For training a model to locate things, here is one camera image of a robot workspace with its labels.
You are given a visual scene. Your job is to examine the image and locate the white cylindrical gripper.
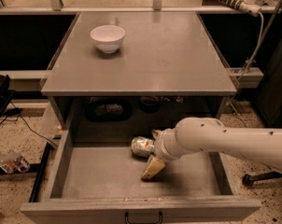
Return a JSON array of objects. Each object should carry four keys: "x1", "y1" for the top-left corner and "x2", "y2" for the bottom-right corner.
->
[{"x1": 141, "y1": 129, "x2": 190, "y2": 180}]

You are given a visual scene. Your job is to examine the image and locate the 7up can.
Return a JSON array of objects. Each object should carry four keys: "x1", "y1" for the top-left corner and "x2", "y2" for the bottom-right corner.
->
[{"x1": 131, "y1": 136, "x2": 154, "y2": 158}]

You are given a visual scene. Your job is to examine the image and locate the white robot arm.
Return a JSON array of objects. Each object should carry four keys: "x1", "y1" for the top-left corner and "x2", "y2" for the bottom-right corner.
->
[{"x1": 142, "y1": 118, "x2": 282, "y2": 179}]

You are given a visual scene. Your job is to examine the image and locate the grey counter cabinet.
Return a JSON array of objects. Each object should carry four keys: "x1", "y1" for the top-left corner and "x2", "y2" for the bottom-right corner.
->
[{"x1": 42, "y1": 12, "x2": 235, "y2": 125}]

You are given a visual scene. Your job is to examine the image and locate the grey open drawer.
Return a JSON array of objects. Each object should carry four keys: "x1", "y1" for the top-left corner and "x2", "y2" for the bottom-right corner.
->
[{"x1": 21, "y1": 131, "x2": 261, "y2": 224}]

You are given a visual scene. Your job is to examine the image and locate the black office chair base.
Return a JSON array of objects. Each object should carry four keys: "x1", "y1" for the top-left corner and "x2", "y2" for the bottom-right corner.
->
[{"x1": 242, "y1": 172, "x2": 282, "y2": 187}]

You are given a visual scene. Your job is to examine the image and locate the white ceramic bowl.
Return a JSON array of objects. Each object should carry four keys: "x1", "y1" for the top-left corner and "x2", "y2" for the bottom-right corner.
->
[{"x1": 90, "y1": 25, "x2": 125, "y2": 54}]

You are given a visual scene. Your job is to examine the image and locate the clear plastic bottle on floor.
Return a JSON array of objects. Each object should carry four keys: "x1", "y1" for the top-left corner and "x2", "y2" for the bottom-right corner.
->
[{"x1": 0, "y1": 149, "x2": 30, "y2": 174}]

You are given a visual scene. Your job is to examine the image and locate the white power strip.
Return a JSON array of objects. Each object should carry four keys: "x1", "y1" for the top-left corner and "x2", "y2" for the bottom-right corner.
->
[{"x1": 218, "y1": 0, "x2": 261, "y2": 17}]

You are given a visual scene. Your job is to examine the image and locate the black drawer handle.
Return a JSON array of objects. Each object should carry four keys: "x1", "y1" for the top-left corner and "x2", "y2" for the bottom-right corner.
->
[{"x1": 124, "y1": 212, "x2": 163, "y2": 224}]

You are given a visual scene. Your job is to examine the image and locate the black floor cable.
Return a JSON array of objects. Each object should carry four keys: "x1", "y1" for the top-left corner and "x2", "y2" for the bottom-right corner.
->
[{"x1": 0, "y1": 100, "x2": 60, "y2": 148}]

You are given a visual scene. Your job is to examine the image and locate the white cable on right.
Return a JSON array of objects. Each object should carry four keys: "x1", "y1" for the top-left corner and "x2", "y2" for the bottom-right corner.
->
[{"x1": 226, "y1": 12, "x2": 265, "y2": 126}]

